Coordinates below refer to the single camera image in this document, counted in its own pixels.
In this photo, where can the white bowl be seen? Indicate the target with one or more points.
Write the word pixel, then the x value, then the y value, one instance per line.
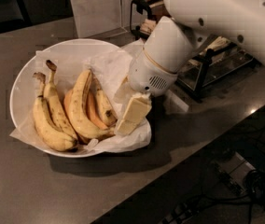
pixel 73 47

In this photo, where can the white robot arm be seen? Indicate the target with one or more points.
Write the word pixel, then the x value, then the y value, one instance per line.
pixel 243 21

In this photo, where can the leftmost yellow banana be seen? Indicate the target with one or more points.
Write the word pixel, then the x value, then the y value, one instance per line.
pixel 46 129

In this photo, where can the white paper liner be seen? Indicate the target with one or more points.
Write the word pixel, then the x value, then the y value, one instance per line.
pixel 114 66

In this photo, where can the large yellow banana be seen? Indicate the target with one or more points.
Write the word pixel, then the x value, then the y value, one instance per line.
pixel 77 110

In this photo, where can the small yellow banana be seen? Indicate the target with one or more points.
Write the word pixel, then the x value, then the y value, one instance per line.
pixel 105 109

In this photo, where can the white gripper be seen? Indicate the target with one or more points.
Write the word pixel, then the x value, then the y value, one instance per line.
pixel 148 74

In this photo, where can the white paper bag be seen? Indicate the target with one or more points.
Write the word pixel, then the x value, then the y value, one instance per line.
pixel 93 17

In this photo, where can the orange banana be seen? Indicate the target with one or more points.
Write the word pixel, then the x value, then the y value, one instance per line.
pixel 92 112

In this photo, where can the black wire condiment rack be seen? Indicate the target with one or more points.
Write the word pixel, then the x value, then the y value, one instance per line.
pixel 207 69

